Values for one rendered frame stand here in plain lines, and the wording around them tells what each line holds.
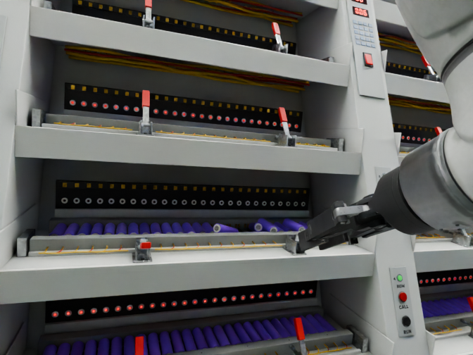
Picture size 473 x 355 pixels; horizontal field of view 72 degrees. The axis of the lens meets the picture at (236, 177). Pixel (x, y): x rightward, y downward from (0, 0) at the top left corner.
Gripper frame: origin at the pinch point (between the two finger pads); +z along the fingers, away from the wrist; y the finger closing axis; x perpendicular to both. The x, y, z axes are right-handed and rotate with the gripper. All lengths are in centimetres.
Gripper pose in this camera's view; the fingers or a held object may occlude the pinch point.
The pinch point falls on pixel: (321, 237)
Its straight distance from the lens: 53.7
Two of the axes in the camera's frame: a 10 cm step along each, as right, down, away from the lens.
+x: -1.0, -9.2, 3.8
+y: 9.4, 0.4, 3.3
